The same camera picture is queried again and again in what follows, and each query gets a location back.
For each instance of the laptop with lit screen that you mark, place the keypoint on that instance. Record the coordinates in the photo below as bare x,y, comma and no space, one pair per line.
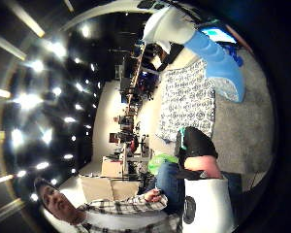
218,35

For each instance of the the person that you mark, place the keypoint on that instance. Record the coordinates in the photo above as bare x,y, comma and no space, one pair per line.
119,210

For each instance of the group of round ceiling lamps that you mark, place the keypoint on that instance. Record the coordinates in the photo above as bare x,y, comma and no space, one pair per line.
55,93

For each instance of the long wooden shelf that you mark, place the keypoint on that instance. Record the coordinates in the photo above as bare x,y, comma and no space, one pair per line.
134,81

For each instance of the cardboard box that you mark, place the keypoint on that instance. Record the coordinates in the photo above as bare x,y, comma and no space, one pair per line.
126,189
111,168
96,188

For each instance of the black and white patterned cloth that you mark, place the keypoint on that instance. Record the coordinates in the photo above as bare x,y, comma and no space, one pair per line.
187,97

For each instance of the green bag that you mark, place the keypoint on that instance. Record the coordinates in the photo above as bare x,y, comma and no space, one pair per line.
160,161

